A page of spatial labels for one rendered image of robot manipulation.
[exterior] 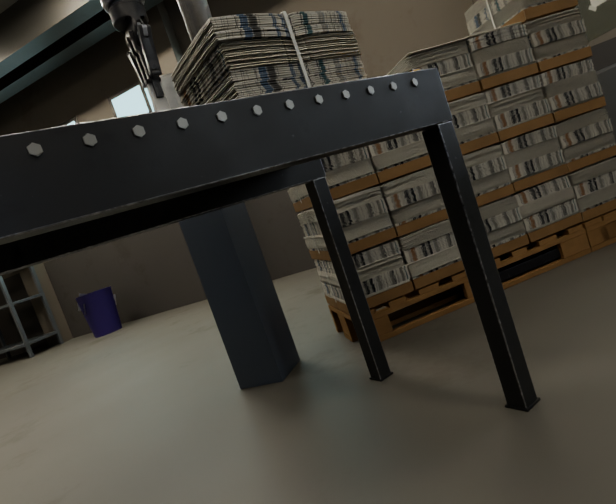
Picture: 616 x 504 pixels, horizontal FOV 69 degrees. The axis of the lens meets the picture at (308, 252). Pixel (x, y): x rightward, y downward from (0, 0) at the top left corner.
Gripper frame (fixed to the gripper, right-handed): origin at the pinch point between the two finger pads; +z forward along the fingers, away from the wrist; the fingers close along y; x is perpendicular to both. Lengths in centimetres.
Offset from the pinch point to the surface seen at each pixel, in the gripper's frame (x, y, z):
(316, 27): -36.7, -14.5, -6.2
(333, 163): -75, 42, 19
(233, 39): -14.0, -14.6, -4.9
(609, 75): -244, 9, 18
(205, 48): -10.4, -8.6, -6.2
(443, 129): -46, -32, 26
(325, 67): -36.0, -13.9, 3.0
